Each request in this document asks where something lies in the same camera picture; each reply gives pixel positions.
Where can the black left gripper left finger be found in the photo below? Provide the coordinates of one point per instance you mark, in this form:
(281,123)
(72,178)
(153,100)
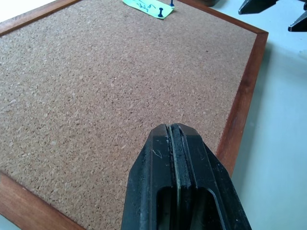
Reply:
(148,182)

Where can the dark brown object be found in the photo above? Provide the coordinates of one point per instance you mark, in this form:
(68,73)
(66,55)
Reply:
(211,2)

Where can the cork board with wooden frame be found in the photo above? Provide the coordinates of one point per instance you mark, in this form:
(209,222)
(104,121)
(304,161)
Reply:
(96,91)

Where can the blue push pin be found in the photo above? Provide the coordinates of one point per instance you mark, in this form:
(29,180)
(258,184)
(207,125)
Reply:
(161,13)
(171,3)

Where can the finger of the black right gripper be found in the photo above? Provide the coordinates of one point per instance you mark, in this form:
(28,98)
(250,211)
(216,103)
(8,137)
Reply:
(299,24)
(259,6)

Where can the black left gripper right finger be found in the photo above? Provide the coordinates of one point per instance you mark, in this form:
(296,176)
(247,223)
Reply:
(206,182)

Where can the green paper note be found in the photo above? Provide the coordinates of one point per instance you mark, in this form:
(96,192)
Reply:
(146,6)

